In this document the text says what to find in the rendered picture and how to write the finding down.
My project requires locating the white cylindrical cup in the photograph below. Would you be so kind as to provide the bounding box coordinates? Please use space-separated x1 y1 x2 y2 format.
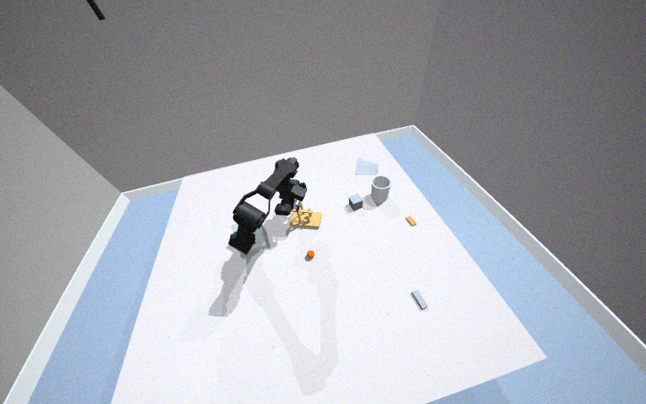
371 175 392 203

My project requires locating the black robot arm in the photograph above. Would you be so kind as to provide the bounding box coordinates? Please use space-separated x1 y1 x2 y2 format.
228 157 307 255

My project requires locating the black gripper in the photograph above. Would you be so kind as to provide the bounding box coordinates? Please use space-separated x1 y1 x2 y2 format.
274 179 300 215

